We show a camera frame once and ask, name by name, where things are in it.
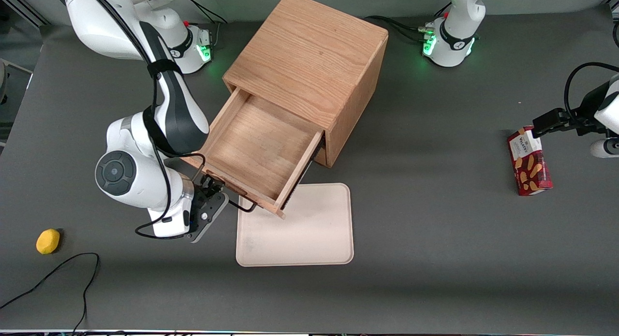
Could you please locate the black left arm base cable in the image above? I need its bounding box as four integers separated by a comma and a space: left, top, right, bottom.
364, 15, 433, 44

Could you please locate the thin black table cable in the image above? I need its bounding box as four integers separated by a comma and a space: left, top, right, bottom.
0, 252, 101, 333

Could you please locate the oak wooden drawer cabinet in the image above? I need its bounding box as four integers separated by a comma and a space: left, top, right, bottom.
222, 0, 390, 168

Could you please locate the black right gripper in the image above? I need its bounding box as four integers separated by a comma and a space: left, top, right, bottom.
186, 175, 229, 243

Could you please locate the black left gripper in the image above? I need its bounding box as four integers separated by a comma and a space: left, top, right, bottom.
532, 82, 611, 139

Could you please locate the yellow lemon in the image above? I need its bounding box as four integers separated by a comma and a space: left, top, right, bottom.
36, 229, 61, 255

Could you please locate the red tartan shortbread box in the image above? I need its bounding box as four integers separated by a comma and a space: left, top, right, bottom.
507, 126, 553, 196

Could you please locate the black left arm wrist cable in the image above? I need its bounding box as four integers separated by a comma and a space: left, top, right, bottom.
563, 62, 619, 124

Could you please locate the black right arm base cable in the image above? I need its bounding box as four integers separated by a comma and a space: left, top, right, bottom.
185, 0, 229, 25

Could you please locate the black arm base cable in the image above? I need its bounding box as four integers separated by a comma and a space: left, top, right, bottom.
364, 15, 433, 44
185, 0, 229, 25

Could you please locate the cream rectangular plastic tray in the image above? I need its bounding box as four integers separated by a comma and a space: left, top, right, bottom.
236, 183, 354, 267

